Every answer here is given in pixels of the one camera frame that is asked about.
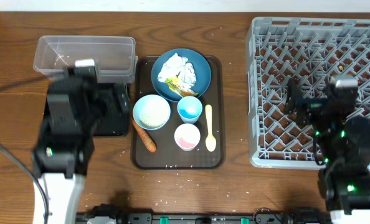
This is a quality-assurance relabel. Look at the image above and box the yellow green snack wrapper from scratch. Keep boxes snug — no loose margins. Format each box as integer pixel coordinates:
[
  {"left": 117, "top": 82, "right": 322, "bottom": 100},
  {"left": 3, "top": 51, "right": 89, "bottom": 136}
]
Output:
[{"left": 165, "top": 77, "right": 199, "bottom": 97}]

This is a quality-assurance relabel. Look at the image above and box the white tissue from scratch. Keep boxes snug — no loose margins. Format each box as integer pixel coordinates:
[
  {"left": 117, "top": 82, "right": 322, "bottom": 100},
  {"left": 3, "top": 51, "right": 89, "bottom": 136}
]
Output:
[{"left": 157, "top": 53, "right": 197, "bottom": 92}]

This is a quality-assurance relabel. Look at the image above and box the light blue cup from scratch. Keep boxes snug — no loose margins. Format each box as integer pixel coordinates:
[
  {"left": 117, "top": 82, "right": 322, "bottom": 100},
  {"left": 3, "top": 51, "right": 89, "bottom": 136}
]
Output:
[{"left": 177, "top": 96, "right": 203, "bottom": 124}]

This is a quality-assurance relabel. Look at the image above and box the white pink cup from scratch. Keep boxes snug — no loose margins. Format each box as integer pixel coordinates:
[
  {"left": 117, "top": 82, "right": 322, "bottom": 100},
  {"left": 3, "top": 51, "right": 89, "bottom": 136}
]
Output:
[{"left": 174, "top": 123, "right": 201, "bottom": 151}]

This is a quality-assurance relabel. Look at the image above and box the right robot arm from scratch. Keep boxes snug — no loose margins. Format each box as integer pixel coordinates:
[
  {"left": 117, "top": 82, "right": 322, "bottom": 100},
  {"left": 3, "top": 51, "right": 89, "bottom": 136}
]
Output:
[{"left": 285, "top": 76, "right": 370, "bottom": 223}]

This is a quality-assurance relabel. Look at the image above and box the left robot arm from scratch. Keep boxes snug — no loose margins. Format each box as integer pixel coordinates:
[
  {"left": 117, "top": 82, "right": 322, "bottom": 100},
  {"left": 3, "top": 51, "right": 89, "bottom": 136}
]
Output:
[{"left": 31, "top": 66, "right": 131, "bottom": 223}]

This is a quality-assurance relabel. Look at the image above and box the clear plastic waste bin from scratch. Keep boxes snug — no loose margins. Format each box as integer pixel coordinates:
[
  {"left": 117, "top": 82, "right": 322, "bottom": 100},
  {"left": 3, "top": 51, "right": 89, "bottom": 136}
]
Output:
[{"left": 33, "top": 35, "right": 138, "bottom": 83}]

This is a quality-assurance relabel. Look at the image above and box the grey dishwasher rack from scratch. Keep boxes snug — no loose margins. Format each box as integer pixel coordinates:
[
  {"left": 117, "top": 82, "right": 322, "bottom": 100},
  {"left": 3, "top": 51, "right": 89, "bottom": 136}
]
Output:
[{"left": 245, "top": 17, "right": 370, "bottom": 170}]

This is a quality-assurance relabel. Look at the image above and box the black rectangular tray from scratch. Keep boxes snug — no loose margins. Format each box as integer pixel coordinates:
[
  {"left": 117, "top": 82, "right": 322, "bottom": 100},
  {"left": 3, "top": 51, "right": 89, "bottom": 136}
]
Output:
[{"left": 41, "top": 82, "right": 131, "bottom": 138}]

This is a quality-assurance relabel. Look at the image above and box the light blue bowl with rice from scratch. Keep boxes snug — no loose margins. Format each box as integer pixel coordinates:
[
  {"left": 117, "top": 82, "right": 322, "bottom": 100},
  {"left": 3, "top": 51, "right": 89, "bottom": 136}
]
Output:
[{"left": 133, "top": 95, "right": 171, "bottom": 131}]

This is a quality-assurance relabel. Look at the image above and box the orange carrot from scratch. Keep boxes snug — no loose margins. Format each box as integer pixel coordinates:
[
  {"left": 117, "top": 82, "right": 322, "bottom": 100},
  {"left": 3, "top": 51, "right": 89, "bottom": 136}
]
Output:
[{"left": 131, "top": 119, "right": 157, "bottom": 152}]

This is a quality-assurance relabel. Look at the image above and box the brown serving tray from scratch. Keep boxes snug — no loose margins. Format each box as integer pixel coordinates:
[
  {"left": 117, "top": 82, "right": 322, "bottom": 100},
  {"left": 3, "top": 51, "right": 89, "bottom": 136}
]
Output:
[{"left": 131, "top": 55, "right": 225, "bottom": 170}]

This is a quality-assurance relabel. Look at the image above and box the dark blue plate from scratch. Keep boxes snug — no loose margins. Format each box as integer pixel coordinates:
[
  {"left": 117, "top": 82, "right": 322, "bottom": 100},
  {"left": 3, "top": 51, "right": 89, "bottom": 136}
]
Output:
[{"left": 151, "top": 49, "right": 212, "bottom": 102}]

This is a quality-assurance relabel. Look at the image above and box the yellow plastic spoon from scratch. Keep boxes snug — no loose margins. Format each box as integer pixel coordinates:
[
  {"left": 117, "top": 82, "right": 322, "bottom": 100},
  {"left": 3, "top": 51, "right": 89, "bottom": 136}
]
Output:
[{"left": 205, "top": 105, "right": 217, "bottom": 152}]

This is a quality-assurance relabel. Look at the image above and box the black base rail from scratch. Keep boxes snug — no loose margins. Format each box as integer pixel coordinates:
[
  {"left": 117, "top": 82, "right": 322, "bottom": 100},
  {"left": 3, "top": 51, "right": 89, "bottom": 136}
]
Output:
[{"left": 75, "top": 204, "right": 331, "bottom": 224}]

